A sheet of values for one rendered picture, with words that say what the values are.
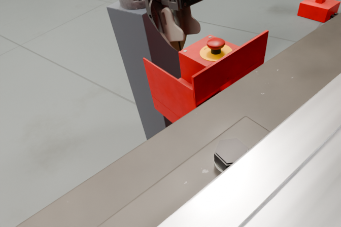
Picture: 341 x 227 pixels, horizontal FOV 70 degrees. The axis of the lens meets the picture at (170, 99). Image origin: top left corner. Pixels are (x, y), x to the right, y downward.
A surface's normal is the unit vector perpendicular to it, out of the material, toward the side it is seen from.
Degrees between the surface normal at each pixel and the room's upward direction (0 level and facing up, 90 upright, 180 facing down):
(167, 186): 0
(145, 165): 0
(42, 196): 0
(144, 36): 90
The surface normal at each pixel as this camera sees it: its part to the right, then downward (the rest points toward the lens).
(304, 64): -0.13, -0.73
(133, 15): -0.62, 0.58
